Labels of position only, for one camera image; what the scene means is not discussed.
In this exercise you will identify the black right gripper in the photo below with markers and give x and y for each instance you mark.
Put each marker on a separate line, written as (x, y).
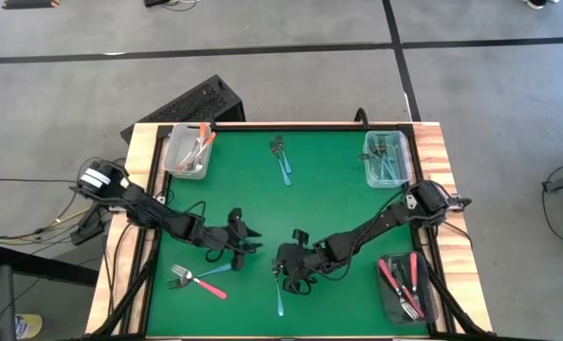
(303, 260)

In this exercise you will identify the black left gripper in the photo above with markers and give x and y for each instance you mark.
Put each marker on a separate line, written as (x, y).
(224, 237)

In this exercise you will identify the forks pair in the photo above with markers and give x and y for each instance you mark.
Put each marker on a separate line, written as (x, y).
(284, 175)

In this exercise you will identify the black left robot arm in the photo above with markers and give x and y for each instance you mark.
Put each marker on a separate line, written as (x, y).
(144, 209)

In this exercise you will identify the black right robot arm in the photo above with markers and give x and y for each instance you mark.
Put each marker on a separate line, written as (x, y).
(357, 235)

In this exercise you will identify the green table mat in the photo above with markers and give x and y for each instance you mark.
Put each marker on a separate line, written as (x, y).
(243, 189)

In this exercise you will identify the dark grey plastic bin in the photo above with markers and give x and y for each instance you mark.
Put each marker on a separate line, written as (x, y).
(388, 308)

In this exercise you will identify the light grey plastic bin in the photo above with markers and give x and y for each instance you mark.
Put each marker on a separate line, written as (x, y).
(172, 147)

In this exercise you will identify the clear plastic bin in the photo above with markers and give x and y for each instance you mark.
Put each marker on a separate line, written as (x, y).
(403, 161)

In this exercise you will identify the black floor bar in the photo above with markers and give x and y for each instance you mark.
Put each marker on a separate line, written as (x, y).
(35, 265)

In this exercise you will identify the yellow white packet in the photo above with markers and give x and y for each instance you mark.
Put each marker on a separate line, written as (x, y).
(28, 327)

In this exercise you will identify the black bar orange end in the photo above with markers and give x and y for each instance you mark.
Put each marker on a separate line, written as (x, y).
(30, 4)

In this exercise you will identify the person's foot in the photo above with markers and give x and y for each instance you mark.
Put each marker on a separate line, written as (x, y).
(537, 4)

